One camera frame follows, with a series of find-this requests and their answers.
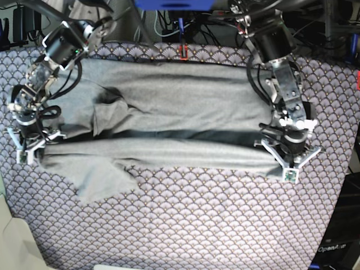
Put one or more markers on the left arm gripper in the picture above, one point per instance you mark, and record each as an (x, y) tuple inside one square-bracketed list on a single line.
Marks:
[(290, 150)]

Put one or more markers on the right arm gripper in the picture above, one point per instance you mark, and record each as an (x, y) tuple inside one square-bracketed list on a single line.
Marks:
[(30, 140)]

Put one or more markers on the light grey T-shirt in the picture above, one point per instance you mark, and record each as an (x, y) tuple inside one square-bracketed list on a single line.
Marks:
[(155, 115)]

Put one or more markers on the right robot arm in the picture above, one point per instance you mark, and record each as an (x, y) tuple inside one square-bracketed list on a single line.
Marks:
[(83, 25)]

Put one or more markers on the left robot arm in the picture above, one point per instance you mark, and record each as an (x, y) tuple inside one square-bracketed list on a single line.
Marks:
[(276, 80)]

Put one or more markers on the red right edge clamp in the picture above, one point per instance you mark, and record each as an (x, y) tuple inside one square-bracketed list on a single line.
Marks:
[(358, 80)]

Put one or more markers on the black OpenArm box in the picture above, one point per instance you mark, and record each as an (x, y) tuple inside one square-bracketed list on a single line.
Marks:
[(339, 248)]

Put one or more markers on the black power adapter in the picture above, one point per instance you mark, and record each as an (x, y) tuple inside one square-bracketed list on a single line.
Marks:
[(26, 22)]

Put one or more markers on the white object bottom left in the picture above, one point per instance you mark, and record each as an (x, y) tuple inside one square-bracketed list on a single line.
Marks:
[(18, 247)]

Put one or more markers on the red centre table clamp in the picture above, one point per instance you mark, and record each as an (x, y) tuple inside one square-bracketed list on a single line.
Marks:
[(183, 50)]

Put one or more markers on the fan-patterned purple table cloth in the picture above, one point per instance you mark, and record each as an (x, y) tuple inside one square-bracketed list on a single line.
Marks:
[(189, 217)]

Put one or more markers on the blue overhead mount plate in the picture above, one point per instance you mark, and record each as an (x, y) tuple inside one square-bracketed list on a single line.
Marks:
[(175, 5)]

